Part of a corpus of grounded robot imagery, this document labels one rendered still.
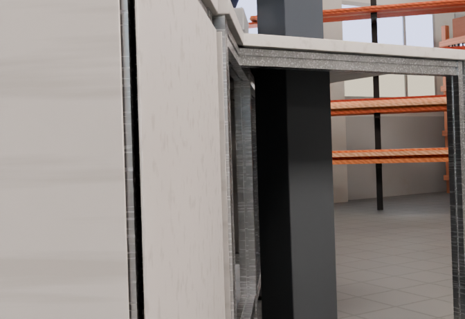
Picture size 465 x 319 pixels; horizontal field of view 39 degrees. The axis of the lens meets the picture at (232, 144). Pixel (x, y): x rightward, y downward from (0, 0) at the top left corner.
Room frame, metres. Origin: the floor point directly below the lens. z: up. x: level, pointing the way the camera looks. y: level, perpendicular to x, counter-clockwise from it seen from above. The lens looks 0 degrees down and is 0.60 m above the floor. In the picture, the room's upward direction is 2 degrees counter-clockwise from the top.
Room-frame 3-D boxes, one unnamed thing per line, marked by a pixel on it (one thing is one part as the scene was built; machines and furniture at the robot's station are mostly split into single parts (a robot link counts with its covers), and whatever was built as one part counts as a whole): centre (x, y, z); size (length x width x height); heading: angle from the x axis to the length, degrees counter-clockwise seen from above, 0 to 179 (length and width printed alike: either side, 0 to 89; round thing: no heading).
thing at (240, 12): (1.80, -0.01, 0.93); 0.21 x 0.07 x 0.06; 175
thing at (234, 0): (1.85, -0.01, 1.03); 0.06 x 0.04 x 0.07; 85
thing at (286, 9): (1.94, -0.18, 0.96); 0.14 x 0.14 x 0.20; 32
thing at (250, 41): (1.98, -0.15, 0.84); 0.90 x 0.70 x 0.03; 122
